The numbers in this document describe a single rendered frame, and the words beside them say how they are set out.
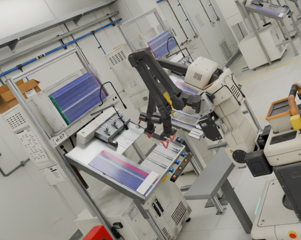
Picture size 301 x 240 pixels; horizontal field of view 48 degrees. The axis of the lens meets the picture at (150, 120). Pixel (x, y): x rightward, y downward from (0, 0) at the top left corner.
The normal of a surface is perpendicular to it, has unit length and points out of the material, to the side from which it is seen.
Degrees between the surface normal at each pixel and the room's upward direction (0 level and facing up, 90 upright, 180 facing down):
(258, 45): 90
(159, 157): 45
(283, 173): 90
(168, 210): 90
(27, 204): 90
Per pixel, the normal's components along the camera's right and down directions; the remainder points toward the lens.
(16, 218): 0.72, -0.26
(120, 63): -0.48, 0.48
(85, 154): 0.15, -0.78
